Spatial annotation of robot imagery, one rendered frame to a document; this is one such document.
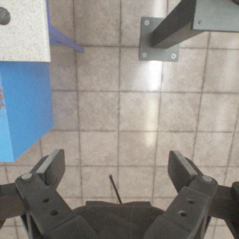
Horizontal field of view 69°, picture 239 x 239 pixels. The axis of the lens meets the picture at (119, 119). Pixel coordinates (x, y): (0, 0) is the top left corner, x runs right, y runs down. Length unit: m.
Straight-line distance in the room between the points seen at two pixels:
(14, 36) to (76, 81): 0.78
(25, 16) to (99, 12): 0.81
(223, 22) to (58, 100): 1.23
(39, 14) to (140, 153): 1.24
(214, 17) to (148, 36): 0.91
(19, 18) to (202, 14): 0.57
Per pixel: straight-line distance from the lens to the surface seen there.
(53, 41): 1.04
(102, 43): 1.42
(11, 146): 1.02
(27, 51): 0.73
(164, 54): 1.44
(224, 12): 0.58
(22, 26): 0.74
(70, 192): 1.82
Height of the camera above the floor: 1.41
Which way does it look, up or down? 75 degrees down
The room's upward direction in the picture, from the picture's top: 176 degrees clockwise
